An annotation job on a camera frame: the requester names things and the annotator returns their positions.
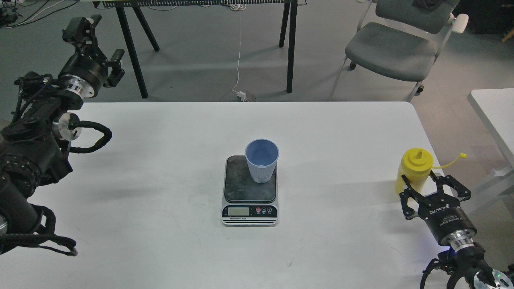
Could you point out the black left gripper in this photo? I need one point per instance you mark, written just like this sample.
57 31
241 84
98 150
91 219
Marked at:
82 75

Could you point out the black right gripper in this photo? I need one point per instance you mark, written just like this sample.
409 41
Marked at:
443 218

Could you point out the yellow squeeze bottle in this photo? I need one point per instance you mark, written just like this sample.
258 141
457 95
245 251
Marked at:
415 165

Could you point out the blue ribbed plastic cup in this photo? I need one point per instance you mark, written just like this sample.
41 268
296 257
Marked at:
261 156

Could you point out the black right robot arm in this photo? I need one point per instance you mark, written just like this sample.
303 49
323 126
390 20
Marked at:
463 259

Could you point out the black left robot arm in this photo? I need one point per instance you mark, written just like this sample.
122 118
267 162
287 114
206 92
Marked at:
44 130

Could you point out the digital kitchen scale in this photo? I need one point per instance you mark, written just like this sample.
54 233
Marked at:
246 203

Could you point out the black trestle table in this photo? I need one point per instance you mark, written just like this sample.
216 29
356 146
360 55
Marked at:
287 31

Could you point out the grey office chair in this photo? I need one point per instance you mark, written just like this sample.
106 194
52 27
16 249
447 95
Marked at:
397 54

